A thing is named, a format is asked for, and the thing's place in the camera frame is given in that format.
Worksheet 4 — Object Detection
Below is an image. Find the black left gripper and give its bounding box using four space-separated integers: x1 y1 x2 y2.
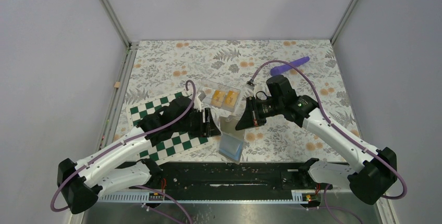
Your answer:
174 108 221 138

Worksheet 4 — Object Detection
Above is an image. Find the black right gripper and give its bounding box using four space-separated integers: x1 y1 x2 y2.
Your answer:
236 95 284 131

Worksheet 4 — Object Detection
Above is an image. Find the grey card holder wallet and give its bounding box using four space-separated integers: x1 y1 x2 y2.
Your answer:
218 116 244 164

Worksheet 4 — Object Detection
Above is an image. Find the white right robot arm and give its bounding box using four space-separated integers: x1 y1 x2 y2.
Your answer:
235 75 398 205

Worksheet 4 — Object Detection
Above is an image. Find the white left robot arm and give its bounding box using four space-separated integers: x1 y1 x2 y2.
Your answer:
56 96 222 214

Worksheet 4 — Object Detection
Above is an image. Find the gold VIP card stack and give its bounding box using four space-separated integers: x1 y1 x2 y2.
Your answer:
223 91 239 110

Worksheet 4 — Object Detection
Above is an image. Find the clear acrylic card box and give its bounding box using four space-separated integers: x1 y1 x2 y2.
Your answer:
198 79 241 113

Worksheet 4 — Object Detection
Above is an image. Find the green white chessboard mat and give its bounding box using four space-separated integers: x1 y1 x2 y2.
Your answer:
126 89 214 165

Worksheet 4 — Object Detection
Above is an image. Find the purple cylindrical tool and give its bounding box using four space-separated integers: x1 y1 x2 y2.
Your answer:
270 56 310 76

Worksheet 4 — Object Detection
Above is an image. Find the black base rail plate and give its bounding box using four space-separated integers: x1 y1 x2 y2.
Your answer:
95 159 370 203

